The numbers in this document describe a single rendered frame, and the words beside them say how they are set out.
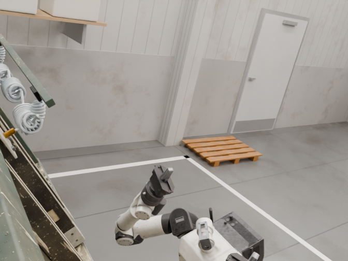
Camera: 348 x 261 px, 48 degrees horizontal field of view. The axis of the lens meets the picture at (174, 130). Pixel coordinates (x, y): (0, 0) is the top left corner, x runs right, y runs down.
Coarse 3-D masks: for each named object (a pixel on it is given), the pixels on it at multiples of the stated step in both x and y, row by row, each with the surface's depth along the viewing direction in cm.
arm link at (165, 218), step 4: (164, 216) 176; (168, 216) 175; (192, 216) 174; (164, 220) 174; (168, 220) 174; (192, 220) 173; (196, 220) 179; (164, 224) 174; (168, 224) 174; (164, 228) 174; (168, 228) 175; (164, 232) 175; (168, 232) 175
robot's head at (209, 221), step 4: (200, 220) 154; (204, 220) 154; (208, 220) 154; (196, 224) 155; (208, 224) 152; (196, 228) 154; (204, 228) 151; (208, 228) 151; (212, 228) 152; (204, 232) 150; (212, 232) 153
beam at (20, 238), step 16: (0, 160) 78; (0, 176) 68; (0, 192) 60; (16, 192) 73; (0, 208) 57; (16, 208) 64; (0, 224) 55; (16, 224) 56; (0, 240) 52; (16, 240) 51; (32, 240) 60; (0, 256) 50; (16, 256) 49; (32, 256) 54
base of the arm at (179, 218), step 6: (174, 210) 173; (180, 210) 172; (186, 210) 171; (174, 216) 172; (180, 216) 171; (186, 216) 170; (174, 222) 171; (180, 222) 170; (186, 222) 169; (174, 228) 170; (180, 228) 169; (186, 228) 168; (192, 228) 167; (174, 234) 169; (180, 234) 170
